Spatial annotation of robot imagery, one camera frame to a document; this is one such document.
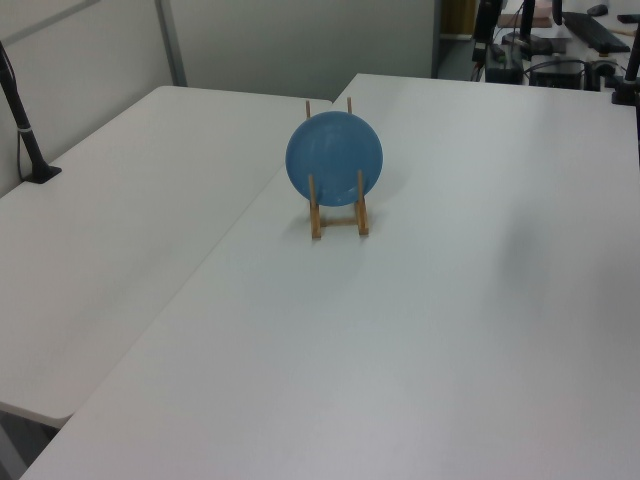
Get pink board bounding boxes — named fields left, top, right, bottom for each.
left=499, top=0, right=555, bottom=29

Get wood-coloured panel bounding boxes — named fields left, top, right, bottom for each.
left=441, top=0, right=475, bottom=37

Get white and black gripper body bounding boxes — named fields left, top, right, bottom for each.
left=473, top=0, right=503, bottom=42

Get blue round plate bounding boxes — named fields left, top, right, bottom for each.
left=284, top=110, right=385, bottom=207

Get black camera pole with clamp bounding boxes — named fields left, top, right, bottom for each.
left=0, top=39, right=64, bottom=186
left=610, top=27, right=640, bottom=106

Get black stand with round base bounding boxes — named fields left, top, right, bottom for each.
left=501, top=0, right=555, bottom=57

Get black electronics box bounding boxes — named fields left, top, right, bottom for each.
left=528, top=58, right=587, bottom=90

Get black computer keyboard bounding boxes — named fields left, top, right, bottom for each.
left=560, top=10, right=632, bottom=54

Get wooden plate rack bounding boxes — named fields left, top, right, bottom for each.
left=303, top=97, right=372, bottom=241

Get black box with green connectors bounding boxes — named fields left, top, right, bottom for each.
left=483, top=43, right=525, bottom=84

